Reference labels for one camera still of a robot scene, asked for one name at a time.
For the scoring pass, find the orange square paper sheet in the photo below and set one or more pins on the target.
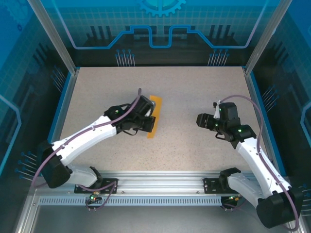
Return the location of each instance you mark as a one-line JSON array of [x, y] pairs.
[[158, 106]]

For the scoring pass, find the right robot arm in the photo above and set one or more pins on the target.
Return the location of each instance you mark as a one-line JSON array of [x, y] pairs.
[[252, 155]]

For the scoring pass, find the grey metal shelf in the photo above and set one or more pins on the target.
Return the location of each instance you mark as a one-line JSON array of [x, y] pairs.
[[158, 221]]

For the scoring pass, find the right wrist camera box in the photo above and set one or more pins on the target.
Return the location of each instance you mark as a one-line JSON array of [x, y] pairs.
[[217, 109]]

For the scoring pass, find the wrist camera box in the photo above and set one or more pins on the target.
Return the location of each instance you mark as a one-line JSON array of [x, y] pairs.
[[153, 104], [217, 109]]

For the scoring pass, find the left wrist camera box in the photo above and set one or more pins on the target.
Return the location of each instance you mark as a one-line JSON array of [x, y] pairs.
[[153, 104]]

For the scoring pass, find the aluminium side frame rail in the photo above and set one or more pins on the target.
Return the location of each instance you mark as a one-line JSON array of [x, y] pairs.
[[60, 116], [260, 116]]

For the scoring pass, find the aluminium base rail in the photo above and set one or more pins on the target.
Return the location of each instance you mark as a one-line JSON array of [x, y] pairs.
[[158, 182]]

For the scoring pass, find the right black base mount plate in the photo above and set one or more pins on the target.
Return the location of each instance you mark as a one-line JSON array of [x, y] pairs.
[[211, 185]]

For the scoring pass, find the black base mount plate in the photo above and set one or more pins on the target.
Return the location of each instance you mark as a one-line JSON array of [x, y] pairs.
[[211, 185], [81, 190]]

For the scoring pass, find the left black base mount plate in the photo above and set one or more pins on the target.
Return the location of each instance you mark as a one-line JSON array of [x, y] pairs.
[[81, 190]]

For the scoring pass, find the aluminium frame post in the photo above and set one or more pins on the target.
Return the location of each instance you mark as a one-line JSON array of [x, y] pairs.
[[267, 31], [53, 36]]

